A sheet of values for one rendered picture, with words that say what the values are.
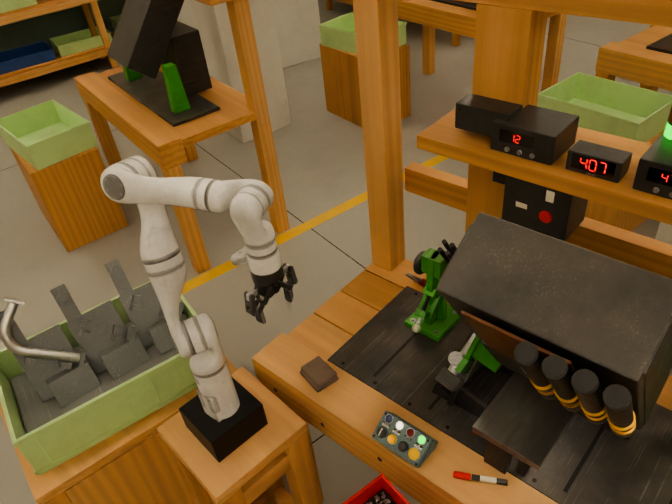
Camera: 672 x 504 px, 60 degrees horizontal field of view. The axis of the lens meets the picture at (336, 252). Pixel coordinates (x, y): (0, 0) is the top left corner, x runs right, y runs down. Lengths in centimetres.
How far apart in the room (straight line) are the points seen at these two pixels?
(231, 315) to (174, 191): 215
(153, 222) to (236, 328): 194
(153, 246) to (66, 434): 73
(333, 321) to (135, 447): 73
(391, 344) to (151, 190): 91
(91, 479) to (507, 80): 162
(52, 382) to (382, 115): 130
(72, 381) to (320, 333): 80
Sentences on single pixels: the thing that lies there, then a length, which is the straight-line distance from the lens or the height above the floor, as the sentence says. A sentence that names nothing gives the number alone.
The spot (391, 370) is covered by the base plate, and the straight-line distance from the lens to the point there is 178.
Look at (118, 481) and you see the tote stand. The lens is 206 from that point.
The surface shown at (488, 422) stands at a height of 113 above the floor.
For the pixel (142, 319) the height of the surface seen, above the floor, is 94.
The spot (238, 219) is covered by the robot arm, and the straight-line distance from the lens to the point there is 121.
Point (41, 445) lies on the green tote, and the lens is 193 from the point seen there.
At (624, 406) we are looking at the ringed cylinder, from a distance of 96.
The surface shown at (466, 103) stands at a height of 163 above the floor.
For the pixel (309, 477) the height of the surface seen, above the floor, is 59.
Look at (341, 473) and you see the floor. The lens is 264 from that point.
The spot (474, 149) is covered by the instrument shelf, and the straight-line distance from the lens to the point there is 151.
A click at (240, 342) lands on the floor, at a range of 321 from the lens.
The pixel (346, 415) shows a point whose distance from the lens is 169.
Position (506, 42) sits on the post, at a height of 177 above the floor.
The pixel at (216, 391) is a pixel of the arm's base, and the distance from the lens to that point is 161.
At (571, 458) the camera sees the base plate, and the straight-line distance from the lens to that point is 166.
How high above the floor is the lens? 226
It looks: 38 degrees down
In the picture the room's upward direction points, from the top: 7 degrees counter-clockwise
